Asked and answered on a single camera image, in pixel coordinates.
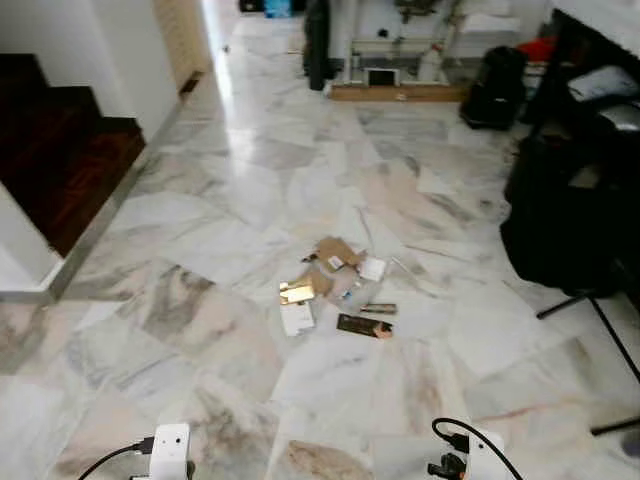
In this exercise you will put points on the dark brown long box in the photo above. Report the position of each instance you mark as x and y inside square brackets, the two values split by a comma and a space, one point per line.
[364, 326]

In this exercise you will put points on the small gold tube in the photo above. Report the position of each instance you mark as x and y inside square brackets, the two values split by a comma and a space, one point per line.
[380, 308]

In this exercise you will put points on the small white box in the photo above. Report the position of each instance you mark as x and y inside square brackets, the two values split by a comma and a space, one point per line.
[297, 319]

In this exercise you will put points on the clear plastic wrapper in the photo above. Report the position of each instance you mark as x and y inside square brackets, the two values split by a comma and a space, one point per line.
[350, 290]

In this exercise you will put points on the shiny gold box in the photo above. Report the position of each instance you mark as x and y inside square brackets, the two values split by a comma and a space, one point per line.
[297, 293]

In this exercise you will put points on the black tripod stand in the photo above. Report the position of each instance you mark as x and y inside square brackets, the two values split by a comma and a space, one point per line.
[615, 340]

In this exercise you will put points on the white paper card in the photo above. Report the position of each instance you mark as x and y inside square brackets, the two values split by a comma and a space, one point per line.
[373, 268]

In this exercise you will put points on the small brown cardboard scrap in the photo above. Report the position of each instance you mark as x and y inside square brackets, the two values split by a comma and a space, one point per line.
[318, 282]

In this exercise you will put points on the brown cardboard with white label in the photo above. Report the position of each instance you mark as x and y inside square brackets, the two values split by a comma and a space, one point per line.
[338, 250]

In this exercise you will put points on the dark wooden staircase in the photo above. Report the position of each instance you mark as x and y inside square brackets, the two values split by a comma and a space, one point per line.
[70, 160]

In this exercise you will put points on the wooden pallet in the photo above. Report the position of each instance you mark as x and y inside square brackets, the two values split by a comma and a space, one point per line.
[400, 93]

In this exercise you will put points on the black backpack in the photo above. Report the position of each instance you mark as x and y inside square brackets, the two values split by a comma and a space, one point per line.
[495, 90]

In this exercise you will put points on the white plastic bottle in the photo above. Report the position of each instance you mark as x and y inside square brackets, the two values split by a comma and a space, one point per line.
[430, 65]

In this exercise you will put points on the light wood panel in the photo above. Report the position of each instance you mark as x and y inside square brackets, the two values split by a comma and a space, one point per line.
[182, 40]

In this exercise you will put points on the white machine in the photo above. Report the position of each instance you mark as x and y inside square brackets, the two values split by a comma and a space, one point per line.
[430, 35]

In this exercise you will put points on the black shelf unit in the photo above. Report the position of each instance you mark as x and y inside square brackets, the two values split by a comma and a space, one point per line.
[600, 60]

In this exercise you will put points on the tall black case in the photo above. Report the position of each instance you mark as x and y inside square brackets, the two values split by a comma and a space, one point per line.
[318, 45]

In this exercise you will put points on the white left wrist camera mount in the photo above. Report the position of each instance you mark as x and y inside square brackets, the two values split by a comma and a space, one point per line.
[170, 450]

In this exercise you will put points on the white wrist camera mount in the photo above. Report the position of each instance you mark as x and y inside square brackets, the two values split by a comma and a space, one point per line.
[487, 458]
[170, 450]

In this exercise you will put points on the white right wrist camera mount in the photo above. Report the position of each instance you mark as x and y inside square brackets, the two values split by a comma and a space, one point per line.
[487, 458]

